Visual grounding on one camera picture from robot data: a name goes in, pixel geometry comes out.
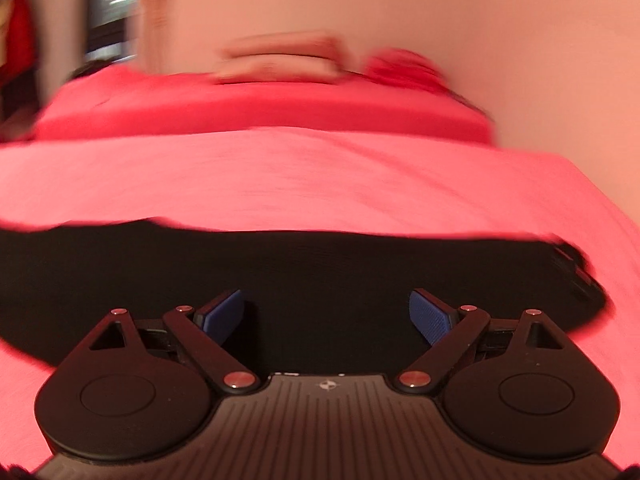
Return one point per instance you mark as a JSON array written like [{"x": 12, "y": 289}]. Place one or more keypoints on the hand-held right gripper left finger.
[{"x": 220, "y": 317}]

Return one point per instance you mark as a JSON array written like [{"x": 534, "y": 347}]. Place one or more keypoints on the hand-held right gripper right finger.
[{"x": 432, "y": 317}]

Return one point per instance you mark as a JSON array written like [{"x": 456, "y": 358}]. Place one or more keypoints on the black pants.
[{"x": 320, "y": 265}]

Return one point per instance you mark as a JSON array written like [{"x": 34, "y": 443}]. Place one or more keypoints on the deep pink bed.
[{"x": 250, "y": 107}]

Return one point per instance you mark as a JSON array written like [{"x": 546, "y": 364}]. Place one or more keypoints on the folded pink blanket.
[{"x": 405, "y": 70}]

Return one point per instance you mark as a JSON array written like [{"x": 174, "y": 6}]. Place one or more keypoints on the dark clothes heap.
[{"x": 92, "y": 67}]

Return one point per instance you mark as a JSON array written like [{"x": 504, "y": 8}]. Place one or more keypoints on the pink lace curtain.
[{"x": 165, "y": 15}]

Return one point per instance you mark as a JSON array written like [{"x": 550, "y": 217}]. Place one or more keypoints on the dark framed window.
[{"x": 112, "y": 5}]

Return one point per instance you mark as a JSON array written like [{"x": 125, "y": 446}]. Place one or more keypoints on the red padded jacket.
[{"x": 15, "y": 40}]

